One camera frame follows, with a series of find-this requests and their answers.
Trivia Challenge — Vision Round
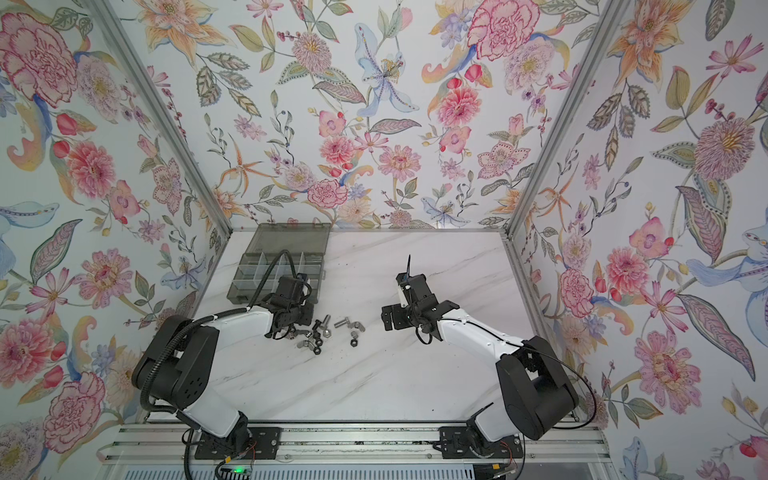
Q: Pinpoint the short silver hex bolt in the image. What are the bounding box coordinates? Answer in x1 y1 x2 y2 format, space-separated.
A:
334 317 350 329

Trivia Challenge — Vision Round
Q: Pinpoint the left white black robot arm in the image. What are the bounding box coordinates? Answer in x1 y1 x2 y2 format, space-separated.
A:
131 273 313 442

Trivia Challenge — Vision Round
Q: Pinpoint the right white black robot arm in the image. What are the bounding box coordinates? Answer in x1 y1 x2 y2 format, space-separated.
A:
381 272 579 443

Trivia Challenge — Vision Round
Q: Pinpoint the long silver hex bolt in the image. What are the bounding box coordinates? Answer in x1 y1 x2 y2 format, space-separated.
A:
321 314 332 338

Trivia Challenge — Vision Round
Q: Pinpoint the left aluminium corner post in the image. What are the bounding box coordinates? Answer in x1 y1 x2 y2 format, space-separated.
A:
84 0 233 240

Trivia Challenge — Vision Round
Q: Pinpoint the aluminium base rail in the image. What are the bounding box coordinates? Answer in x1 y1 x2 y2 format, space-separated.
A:
96 422 611 466

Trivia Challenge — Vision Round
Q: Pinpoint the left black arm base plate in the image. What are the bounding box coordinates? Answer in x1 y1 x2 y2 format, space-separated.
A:
194 426 282 461

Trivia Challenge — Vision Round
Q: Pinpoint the aluminium corner post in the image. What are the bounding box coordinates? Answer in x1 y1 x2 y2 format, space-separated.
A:
84 0 233 240
505 1 631 240

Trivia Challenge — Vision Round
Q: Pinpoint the grey plastic organizer box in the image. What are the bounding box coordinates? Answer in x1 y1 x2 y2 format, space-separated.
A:
227 223 331 305

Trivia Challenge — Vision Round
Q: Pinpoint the right aluminium corner post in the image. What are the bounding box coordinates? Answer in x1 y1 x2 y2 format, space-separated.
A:
505 1 631 240

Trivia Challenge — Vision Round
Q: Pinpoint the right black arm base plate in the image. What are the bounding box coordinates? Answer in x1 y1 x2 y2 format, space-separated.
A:
433 426 524 462

